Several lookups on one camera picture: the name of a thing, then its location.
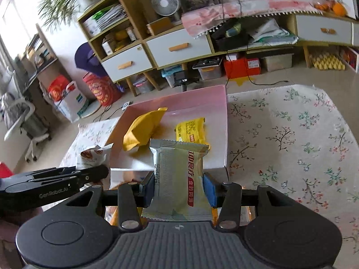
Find thin black floor cable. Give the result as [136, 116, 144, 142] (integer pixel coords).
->
[92, 105, 124, 121]

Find small clear storage bin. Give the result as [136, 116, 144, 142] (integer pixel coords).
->
[132, 78, 156, 94]

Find white office chair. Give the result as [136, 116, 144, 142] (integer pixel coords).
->
[0, 92, 51, 163]

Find mustard yellow snack packet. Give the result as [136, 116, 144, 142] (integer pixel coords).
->
[123, 107, 168, 152]

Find clear storage bin dark contents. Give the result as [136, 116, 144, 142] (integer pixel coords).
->
[193, 59, 225, 80]

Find white round board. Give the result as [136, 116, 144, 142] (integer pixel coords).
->
[77, 99, 102, 119]

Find yellow egg crate foam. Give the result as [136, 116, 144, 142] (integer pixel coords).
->
[311, 53, 346, 70]

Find small white carton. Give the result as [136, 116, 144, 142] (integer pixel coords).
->
[101, 40, 114, 56]

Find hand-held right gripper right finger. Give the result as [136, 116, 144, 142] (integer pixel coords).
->
[202, 173, 298, 229]

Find orange snack packet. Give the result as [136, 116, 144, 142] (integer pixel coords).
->
[105, 205, 146, 227]
[212, 206, 256, 227]

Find red box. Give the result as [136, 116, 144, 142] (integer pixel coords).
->
[223, 56, 261, 79]

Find stack of papers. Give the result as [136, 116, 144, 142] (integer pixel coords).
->
[84, 4, 127, 33]

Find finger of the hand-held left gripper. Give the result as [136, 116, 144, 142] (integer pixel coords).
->
[10, 167, 77, 179]
[28, 165, 109, 187]

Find tall wooden shelf cabinet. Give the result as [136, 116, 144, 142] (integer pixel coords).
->
[77, 0, 158, 96]

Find red gift bag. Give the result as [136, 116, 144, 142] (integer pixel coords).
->
[48, 75, 72, 101]

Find yellow printed snack packet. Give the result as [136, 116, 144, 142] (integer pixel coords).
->
[174, 117, 207, 144]

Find small white brown snack packet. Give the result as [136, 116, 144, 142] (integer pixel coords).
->
[77, 143, 114, 171]

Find red patterned bag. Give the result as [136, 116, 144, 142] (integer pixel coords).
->
[82, 73, 122, 107]

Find colourful toy box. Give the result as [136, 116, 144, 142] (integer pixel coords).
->
[339, 46, 359, 72]

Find floral mat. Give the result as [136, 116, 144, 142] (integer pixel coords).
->
[57, 85, 359, 269]

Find clear storage bin white lid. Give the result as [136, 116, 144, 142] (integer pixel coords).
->
[261, 53, 293, 72]

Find pink floral cloth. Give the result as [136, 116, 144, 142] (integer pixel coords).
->
[181, 0, 326, 38]

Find low wooden cabinet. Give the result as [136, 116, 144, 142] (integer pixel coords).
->
[143, 8, 359, 90]

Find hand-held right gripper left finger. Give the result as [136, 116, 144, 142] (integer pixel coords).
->
[61, 171, 155, 230]

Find white paper bag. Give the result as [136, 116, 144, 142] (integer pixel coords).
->
[53, 81, 90, 123]

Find clear storage bin blue lid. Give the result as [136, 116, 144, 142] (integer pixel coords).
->
[161, 66, 183, 89]

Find brown cardboard box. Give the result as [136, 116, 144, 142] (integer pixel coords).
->
[146, 17, 175, 36]

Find white drawer with wooden handle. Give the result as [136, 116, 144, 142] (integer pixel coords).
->
[295, 15, 353, 45]
[146, 28, 214, 68]
[101, 44, 153, 82]

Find pale green snack packet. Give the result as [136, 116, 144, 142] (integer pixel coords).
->
[141, 139, 211, 222]

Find black power cable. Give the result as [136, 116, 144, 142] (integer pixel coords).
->
[226, 59, 289, 86]

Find pink cardboard box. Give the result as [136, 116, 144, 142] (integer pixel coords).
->
[107, 85, 230, 188]

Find pile of white cloth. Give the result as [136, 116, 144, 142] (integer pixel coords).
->
[248, 18, 299, 45]

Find black gimbal stand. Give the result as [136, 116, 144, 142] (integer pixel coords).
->
[172, 71, 201, 91]

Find purple hat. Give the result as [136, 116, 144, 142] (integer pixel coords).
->
[74, 42, 108, 77]

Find white desk fan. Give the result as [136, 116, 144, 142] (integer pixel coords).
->
[151, 0, 180, 21]

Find wooden desk bookshelf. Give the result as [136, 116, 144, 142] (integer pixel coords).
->
[17, 24, 73, 101]

